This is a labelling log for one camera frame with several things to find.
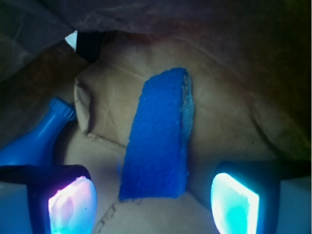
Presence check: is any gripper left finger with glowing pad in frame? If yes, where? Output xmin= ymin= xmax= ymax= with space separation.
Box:
xmin=0 ymin=165 xmax=97 ymax=234

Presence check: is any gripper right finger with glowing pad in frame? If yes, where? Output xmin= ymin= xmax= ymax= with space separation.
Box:
xmin=210 ymin=160 xmax=312 ymax=234

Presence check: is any blue sponge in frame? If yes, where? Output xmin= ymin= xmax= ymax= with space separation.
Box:
xmin=119 ymin=68 xmax=194 ymax=201

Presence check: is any blue plastic bottle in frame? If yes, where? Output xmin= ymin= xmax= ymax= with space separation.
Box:
xmin=0 ymin=97 xmax=77 ymax=166

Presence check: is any brown paper bag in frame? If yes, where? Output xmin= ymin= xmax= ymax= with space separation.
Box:
xmin=0 ymin=0 xmax=312 ymax=234

